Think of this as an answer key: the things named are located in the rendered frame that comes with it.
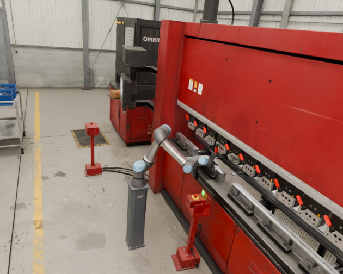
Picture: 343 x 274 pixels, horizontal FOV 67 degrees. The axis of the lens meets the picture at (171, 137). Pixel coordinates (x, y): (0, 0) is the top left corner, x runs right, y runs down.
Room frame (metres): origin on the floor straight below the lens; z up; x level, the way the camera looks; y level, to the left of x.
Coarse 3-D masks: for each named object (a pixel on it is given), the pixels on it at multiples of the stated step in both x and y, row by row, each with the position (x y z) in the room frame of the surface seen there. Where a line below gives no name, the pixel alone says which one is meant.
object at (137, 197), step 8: (128, 184) 2.13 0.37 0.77; (128, 192) 2.14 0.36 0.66; (136, 192) 2.06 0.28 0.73; (144, 192) 2.10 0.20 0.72; (128, 200) 2.13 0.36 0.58; (136, 200) 2.06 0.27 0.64; (144, 200) 2.10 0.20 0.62; (128, 208) 2.12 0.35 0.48; (136, 208) 2.06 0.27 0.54; (144, 208) 2.10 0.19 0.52; (128, 216) 2.11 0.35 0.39; (136, 216) 2.07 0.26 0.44; (144, 216) 2.12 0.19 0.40; (128, 224) 2.10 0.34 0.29; (136, 224) 2.07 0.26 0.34; (144, 224) 2.13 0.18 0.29; (128, 232) 2.08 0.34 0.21; (136, 232) 2.07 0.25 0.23; (128, 240) 2.08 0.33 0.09; (136, 240) 2.07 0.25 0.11; (128, 248) 2.04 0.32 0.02; (136, 248) 2.07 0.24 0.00
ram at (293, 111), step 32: (192, 64) 2.93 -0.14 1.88; (224, 64) 2.41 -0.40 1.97; (256, 64) 2.05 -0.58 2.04; (288, 64) 1.79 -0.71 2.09; (320, 64) 1.58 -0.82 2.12; (192, 96) 2.85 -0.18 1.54; (224, 96) 2.33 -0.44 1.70; (256, 96) 1.98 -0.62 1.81; (288, 96) 1.72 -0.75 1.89; (320, 96) 1.53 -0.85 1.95; (224, 128) 2.25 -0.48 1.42; (256, 128) 1.91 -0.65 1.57; (288, 128) 1.66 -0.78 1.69; (320, 128) 1.47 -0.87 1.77; (288, 160) 1.59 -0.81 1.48; (320, 160) 1.41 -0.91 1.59; (320, 192) 1.34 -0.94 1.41
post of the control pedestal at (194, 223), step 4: (192, 220) 1.97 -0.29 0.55; (196, 220) 1.96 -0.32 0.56; (192, 224) 1.96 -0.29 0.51; (196, 224) 1.96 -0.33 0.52; (192, 228) 1.95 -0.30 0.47; (196, 228) 1.97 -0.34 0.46; (192, 232) 1.96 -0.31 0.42; (188, 236) 1.99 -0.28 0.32; (192, 236) 1.96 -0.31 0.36; (188, 240) 1.98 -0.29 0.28; (192, 240) 1.96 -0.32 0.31; (188, 244) 1.97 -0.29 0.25; (192, 244) 1.96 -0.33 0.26; (188, 248) 1.95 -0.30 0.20; (188, 252) 1.95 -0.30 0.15
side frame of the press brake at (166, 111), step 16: (160, 32) 3.28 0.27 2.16; (176, 32) 3.13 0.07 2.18; (160, 48) 3.25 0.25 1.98; (176, 48) 3.13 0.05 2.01; (160, 64) 3.22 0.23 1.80; (176, 64) 3.14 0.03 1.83; (160, 80) 3.18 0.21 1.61; (176, 80) 3.15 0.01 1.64; (160, 96) 3.14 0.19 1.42; (176, 96) 3.16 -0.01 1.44; (160, 112) 3.09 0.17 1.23; (176, 112) 3.18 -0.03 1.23; (176, 128) 3.19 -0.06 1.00; (160, 160) 3.10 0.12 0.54; (160, 176) 3.11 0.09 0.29
